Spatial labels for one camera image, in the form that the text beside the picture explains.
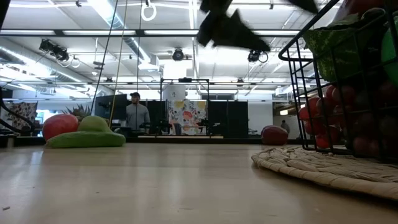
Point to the green pear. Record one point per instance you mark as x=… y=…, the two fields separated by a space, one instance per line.
x=93 y=124

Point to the dark monitor screen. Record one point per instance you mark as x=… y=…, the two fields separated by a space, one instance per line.
x=112 y=107

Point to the small floral panel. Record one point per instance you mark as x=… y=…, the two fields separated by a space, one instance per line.
x=23 y=112

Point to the large floral panel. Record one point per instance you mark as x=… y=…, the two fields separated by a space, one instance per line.
x=186 y=115

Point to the black rig frame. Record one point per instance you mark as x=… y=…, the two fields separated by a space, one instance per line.
x=185 y=80

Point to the red apple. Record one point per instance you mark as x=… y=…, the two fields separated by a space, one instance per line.
x=59 y=126

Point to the silver ceiling duct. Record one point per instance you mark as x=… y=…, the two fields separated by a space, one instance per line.
x=109 y=15

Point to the small dark red fruit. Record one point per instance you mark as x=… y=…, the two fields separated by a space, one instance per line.
x=274 y=136

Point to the red grape bunch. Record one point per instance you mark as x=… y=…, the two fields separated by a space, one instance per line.
x=312 y=107

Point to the green cucumber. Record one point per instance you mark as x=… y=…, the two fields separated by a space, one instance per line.
x=87 y=140

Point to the person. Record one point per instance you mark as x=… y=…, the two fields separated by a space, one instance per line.
x=136 y=116
x=284 y=127

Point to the black overhead beam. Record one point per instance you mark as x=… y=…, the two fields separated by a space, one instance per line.
x=140 y=32

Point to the black room partition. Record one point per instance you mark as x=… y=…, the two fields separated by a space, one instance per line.
x=228 y=119

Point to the round woven placemat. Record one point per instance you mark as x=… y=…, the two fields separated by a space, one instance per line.
x=311 y=168

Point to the ceiling-mounted black camera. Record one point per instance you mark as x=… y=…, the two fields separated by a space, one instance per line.
x=178 y=54
x=255 y=56
x=54 y=49

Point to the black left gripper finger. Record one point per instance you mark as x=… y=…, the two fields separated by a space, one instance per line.
x=230 y=32
x=306 y=4

